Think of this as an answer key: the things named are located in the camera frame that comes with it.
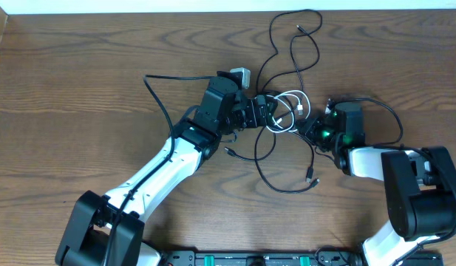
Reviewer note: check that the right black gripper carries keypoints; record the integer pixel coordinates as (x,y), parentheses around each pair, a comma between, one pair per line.
(308,131)

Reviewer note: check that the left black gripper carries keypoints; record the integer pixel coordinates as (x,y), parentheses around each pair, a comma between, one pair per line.
(254,110)

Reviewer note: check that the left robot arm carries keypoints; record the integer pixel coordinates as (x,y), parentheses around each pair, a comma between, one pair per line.
(108,229)

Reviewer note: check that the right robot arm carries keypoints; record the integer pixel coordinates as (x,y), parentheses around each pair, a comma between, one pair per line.
(420,184)

